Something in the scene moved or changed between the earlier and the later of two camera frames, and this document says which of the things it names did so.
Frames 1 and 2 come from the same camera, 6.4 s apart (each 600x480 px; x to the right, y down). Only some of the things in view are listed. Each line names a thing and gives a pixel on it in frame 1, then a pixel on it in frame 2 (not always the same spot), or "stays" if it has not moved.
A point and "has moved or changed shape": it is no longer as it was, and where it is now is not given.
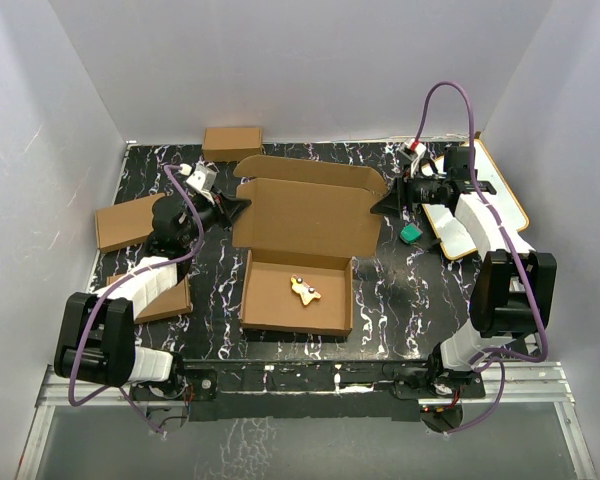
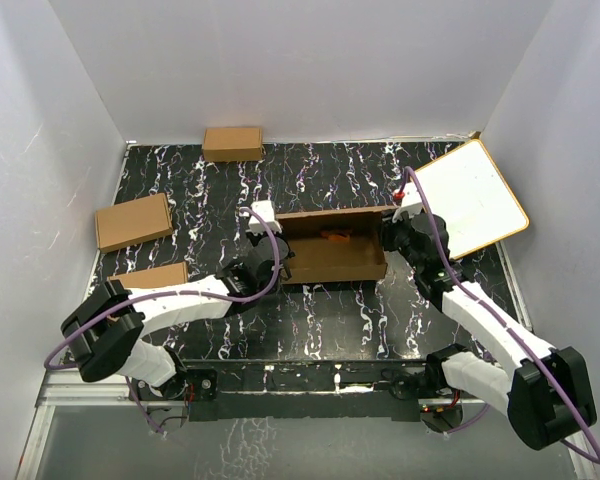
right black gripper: x=393 y=202 to x=388 y=228
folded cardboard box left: x=125 y=224 stays
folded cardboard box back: x=232 y=144 stays
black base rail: x=322 y=388 stays
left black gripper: x=231 y=210 to x=255 y=239
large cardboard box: x=304 y=226 has moved or changed shape
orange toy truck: x=306 y=292 to x=336 y=235
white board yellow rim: x=453 y=238 stays
